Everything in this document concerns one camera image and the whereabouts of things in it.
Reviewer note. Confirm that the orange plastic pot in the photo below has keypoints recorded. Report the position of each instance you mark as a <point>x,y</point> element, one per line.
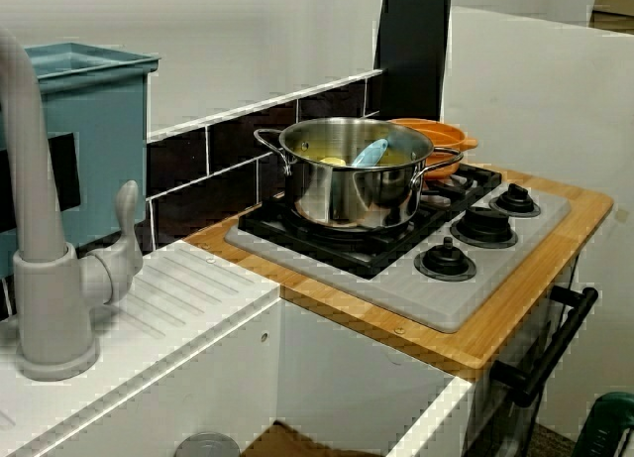
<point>446,130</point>

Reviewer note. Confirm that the stainless steel pot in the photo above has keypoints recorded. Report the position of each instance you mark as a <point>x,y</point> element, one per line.
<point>356,194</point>

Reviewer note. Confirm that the grey stove top plate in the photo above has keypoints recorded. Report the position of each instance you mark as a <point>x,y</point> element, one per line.
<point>426,298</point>

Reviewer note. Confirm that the black stove knob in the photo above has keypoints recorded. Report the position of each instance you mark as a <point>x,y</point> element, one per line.
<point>515,203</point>
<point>488,226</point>
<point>448,262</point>

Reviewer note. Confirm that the black burner grate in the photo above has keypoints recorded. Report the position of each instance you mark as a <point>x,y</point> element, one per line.
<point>361,256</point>
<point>478,177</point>

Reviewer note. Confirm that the yellow toy corn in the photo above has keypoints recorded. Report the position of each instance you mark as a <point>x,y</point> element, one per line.
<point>334,160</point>

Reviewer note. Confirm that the light blue utensil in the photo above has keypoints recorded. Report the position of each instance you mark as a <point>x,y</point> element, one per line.
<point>374,153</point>

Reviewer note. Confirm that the white sink unit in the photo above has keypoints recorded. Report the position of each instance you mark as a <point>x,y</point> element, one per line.
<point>198,358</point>

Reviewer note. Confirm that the black upright side panel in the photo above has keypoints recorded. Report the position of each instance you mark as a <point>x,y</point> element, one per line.
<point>411,55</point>

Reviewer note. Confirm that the wooden countertop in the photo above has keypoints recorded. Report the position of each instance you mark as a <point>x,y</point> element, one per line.
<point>495,328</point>

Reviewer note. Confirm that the teal plastic bin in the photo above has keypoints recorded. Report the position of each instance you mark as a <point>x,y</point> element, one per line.
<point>109,145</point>

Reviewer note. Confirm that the silver sink drain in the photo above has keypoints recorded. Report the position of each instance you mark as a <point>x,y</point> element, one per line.
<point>208,446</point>

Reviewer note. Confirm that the grey toy faucet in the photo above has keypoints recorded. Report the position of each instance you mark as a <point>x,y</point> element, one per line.
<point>49,298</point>

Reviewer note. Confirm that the green plastic object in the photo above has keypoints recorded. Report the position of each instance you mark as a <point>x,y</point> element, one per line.
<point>606,427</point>

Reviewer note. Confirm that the brown cardboard box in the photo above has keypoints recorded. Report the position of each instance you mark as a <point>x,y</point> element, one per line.
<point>614,6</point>

